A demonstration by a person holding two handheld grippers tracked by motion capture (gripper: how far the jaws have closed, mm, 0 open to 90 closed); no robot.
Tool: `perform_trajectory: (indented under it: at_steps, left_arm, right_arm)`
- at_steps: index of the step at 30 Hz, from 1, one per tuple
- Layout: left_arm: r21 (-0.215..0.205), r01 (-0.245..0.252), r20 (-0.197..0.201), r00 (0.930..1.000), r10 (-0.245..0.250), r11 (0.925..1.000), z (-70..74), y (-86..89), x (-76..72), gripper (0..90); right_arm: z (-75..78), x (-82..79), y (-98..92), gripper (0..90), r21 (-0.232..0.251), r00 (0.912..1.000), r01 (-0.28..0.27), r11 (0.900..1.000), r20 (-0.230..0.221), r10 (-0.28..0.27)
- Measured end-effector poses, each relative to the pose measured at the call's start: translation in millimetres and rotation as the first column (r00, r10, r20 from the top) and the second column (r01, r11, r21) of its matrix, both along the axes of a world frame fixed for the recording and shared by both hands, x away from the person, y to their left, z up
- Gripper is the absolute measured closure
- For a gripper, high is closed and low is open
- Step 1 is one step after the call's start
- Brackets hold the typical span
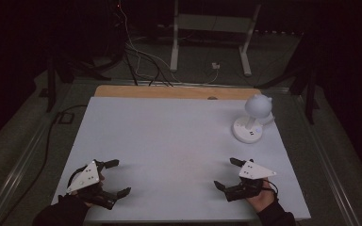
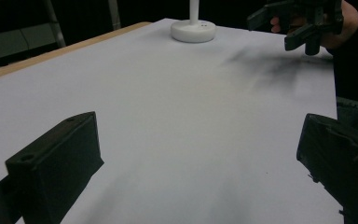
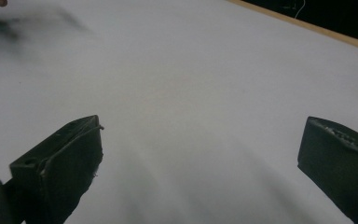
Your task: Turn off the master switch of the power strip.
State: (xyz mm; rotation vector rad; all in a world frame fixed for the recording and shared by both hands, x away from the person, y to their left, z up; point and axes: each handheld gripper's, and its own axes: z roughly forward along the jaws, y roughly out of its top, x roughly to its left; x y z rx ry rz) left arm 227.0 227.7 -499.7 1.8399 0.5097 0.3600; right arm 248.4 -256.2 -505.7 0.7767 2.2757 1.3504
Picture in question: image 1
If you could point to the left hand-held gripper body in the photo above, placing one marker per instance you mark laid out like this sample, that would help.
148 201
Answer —
86 177

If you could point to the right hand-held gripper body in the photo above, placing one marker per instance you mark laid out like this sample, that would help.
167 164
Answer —
254 171

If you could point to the person's left hand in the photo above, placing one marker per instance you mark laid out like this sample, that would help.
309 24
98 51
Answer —
101 180

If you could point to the person's right hand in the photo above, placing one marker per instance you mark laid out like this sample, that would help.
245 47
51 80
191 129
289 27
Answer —
265 197

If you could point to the white table mat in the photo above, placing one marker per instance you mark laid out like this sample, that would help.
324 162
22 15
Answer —
176 150

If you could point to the white cat-eared desk lamp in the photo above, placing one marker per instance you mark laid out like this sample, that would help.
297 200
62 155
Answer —
257 108

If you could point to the black square adapter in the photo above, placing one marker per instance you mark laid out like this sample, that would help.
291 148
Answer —
65 118

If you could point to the wooden table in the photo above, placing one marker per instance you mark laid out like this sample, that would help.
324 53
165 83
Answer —
176 92

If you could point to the white plug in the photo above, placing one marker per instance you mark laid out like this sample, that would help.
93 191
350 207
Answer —
215 65

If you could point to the black tripod stand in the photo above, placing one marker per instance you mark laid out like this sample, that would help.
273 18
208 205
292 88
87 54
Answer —
308 78
59 70

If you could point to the white metal stand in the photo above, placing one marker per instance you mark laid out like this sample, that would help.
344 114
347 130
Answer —
215 23

